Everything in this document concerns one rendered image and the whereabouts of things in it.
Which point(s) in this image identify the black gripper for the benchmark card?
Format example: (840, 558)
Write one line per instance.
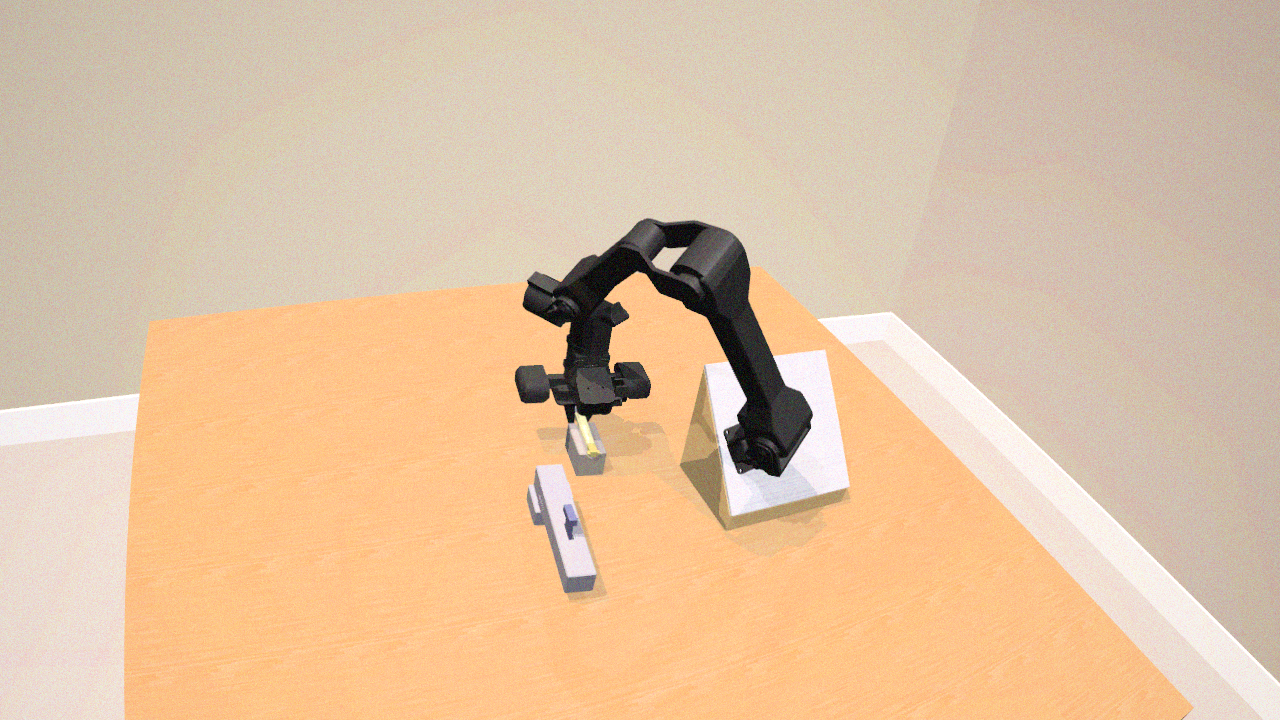
(533, 384)

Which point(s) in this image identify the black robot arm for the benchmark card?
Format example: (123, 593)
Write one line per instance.
(711, 278)

